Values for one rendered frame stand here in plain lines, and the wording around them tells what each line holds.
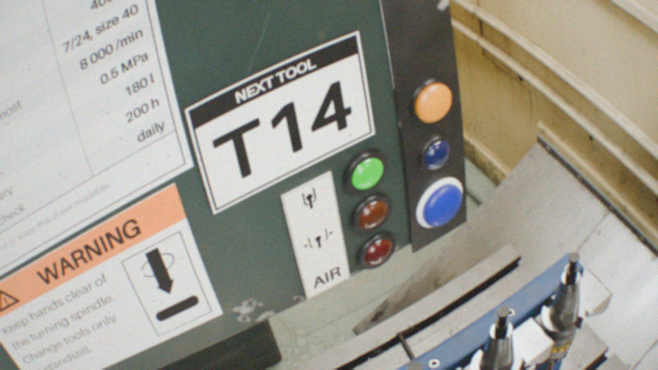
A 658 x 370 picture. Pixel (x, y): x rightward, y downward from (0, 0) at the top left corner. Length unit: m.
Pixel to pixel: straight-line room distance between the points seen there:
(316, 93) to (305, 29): 0.04
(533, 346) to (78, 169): 0.66
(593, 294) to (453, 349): 0.20
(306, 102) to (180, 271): 0.11
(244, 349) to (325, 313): 0.27
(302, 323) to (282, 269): 1.31
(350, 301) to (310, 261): 1.32
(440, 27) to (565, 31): 1.04
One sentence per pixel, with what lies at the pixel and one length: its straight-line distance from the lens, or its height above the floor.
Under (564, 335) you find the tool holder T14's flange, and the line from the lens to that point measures 0.95.
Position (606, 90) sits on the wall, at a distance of 1.47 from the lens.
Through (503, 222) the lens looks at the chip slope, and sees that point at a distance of 1.68.
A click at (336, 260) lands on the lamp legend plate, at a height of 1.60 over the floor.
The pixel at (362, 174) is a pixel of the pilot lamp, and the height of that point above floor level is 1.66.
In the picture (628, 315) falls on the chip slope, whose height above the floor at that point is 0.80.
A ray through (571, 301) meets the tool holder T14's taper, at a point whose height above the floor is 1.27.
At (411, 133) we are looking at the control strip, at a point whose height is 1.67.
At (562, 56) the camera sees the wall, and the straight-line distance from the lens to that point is 1.54.
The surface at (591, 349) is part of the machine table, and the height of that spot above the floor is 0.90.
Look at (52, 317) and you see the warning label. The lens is 0.46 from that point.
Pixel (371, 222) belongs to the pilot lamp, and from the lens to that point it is 0.51.
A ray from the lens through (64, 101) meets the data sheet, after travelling 0.38.
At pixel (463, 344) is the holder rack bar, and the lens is 0.93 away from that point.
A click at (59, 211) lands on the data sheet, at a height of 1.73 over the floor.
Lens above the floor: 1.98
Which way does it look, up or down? 42 degrees down
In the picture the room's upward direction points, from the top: 11 degrees counter-clockwise
